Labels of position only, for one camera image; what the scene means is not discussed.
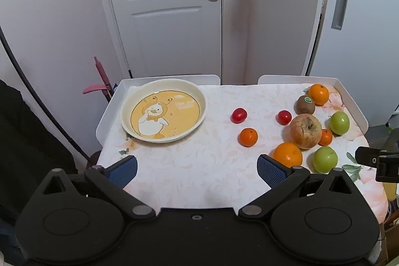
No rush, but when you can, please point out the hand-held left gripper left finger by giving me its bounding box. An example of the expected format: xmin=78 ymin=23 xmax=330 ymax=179
xmin=40 ymin=155 xmax=156 ymax=222

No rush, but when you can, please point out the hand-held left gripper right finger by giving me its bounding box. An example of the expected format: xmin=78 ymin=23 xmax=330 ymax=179
xmin=238 ymin=154 xmax=359 ymax=221

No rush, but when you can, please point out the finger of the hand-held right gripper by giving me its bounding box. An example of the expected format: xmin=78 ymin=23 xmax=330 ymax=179
xmin=355 ymin=146 xmax=399 ymax=183

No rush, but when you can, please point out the large orange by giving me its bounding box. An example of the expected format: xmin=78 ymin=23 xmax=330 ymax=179
xmin=273 ymin=142 xmax=303 ymax=168
xmin=308 ymin=83 xmax=330 ymax=106

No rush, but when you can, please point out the green apple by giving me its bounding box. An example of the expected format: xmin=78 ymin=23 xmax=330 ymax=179
xmin=312 ymin=146 xmax=338 ymax=174
xmin=329 ymin=111 xmax=350 ymax=136

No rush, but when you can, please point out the small tangerine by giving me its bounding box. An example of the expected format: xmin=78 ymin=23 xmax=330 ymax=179
xmin=318 ymin=128 xmax=333 ymax=146
xmin=239 ymin=128 xmax=259 ymax=147

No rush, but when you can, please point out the wrinkled yellow apple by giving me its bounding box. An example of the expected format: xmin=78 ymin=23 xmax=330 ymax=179
xmin=289 ymin=114 xmax=322 ymax=150

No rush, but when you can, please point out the duck print plate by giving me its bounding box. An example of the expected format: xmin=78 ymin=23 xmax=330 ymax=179
xmin=121 ymin=78 xmax=208 ymax=143

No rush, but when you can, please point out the red cherry tomato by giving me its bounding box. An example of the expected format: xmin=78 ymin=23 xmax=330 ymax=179
xmin=231 ymin=108 xmax=248 ymax=124
xmin=277 ymin=110 xmax=293 ymax=126

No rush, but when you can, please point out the brown kiwi with sticker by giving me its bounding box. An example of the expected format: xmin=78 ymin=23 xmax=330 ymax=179
xmin=295 ymin=95 xmax=315 ymax=115

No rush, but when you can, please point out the black cloth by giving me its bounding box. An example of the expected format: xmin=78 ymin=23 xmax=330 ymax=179
xmin=0 ymin=79 xmax=78 ymax=223

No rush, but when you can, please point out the white closet door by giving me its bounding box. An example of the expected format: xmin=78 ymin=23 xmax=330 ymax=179
xmin=307 ymin=0 xmax=399 ymax=129

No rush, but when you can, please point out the black curved tube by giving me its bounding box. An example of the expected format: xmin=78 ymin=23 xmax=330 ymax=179
xmin=0 ymin=27 xmax=92 ymax=161

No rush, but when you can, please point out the white panel door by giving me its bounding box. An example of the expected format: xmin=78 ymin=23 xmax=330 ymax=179
xmin=90 ymin=0 xmax=223 ymax=81

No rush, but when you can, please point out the pink long-handled tool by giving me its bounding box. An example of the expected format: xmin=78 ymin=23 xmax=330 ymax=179
xmin=83 ymin=56 xmax=117 ymax=100

